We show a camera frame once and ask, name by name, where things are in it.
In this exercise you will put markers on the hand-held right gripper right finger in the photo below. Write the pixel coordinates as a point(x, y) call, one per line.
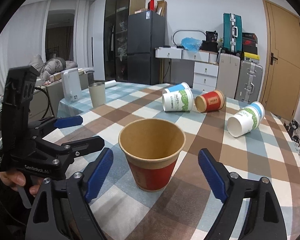
point(213, 176)

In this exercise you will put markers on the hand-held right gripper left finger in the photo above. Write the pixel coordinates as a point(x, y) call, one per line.
point(99, 175)

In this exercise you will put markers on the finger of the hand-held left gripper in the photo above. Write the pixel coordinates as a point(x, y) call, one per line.
point(87, 143)
point(68, 122)

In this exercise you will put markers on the red and kraft paper cup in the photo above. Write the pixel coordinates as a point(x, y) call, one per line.
point(152, 165)
point(211, 101)

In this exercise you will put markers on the white cup green print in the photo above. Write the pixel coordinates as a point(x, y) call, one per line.
point(243, 122)
point(178, 101)

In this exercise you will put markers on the white cup blue band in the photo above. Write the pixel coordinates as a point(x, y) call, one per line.
point(177, 87)
point(258, 110)

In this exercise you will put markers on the person's left hand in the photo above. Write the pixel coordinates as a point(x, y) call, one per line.
point(14, 178)

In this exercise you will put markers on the translucent white jug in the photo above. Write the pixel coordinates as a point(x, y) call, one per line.
point(70, 86)

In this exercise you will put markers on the beige tumbler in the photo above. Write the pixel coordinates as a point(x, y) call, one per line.
point(97, 95)

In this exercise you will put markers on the checkered tablecloth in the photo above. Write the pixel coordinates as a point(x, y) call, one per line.
point(190, 132)

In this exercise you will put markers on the grey padded jacket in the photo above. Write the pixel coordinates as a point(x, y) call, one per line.
point(52, 65)

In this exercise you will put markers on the white sheer curtain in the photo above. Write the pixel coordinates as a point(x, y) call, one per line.
point(25, 42)

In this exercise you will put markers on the white wardrobe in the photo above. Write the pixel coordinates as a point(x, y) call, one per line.
point(98, 40)

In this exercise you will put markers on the floral patterned cloth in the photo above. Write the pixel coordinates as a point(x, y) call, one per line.
point(298, 131)

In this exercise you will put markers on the dark glass door cabinet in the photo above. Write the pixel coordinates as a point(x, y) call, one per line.
point(117, 35)

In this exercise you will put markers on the white drawer cabinet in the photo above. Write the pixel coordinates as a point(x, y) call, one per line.
point(205, 76)

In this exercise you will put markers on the off-white suitcase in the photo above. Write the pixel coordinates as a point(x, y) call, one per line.
point(227, 75)

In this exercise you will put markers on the silver suitcase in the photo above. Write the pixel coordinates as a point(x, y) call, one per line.
point(248, 80)

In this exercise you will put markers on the dark grey refrigerator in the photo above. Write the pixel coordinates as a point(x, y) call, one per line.
point(145, 50)

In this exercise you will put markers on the yellow and black box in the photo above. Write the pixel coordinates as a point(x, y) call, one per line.
point(251, 57)

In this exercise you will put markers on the white desk with drawers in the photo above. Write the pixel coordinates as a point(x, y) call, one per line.
point(180, 53)

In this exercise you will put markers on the black bag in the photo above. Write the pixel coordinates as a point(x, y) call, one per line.
point(211, 43)

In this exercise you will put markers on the wooden door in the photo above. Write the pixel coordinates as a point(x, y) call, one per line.
point(282, 62)

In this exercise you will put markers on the blue plastic bag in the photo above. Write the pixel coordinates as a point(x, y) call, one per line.
point(191, 43)

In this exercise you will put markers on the black shoe box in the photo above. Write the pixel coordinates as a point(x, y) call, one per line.
point(249, 41)

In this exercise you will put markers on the teal suitcase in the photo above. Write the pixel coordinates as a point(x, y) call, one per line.
point(232, 32)

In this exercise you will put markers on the metal tube hoop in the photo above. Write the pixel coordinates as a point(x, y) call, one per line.
point(187, 31)

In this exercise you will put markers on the cardboard box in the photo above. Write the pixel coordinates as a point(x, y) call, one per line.
point(162, 7)

